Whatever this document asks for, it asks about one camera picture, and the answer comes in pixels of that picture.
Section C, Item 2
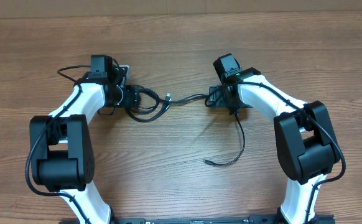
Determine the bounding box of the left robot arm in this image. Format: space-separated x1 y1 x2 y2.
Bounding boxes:
25 55 139 223

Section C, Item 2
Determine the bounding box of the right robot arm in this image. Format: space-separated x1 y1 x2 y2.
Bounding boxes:
205 54 346 223

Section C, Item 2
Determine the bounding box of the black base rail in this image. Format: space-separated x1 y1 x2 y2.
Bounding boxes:
106 213 336 224

